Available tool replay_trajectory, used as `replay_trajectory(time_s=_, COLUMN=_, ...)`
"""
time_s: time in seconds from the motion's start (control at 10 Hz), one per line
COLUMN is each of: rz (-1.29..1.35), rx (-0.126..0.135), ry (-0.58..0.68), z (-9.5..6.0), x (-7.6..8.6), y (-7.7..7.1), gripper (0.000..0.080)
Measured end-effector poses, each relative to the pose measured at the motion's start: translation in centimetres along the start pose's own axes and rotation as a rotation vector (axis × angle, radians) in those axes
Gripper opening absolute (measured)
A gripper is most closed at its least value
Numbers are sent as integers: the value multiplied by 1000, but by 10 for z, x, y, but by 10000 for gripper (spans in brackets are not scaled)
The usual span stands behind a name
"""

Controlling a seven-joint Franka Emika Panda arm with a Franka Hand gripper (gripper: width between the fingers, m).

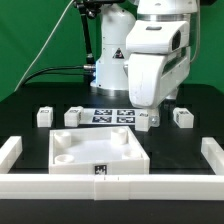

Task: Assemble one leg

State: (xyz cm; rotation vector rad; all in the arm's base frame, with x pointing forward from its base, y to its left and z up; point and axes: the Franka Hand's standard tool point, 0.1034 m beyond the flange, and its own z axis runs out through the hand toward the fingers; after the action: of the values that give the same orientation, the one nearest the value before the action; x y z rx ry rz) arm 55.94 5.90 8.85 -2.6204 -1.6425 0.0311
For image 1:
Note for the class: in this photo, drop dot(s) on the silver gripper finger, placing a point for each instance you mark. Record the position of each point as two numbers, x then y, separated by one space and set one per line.
154 117

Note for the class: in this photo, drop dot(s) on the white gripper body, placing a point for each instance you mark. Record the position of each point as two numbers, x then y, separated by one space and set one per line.
148 84

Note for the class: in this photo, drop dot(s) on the white square tabletop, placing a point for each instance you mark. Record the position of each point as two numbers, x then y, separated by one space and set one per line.
99 151

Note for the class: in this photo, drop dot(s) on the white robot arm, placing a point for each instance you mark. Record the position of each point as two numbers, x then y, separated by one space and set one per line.
160 27

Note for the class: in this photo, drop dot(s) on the apriltag marker sheet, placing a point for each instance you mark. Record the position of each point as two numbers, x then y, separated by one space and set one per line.
111 116

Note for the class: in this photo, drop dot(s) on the white u-shaped obstacle fence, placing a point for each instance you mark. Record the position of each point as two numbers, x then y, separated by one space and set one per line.
99 187

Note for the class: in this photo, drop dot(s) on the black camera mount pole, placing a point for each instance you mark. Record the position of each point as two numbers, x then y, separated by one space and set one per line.
89 9

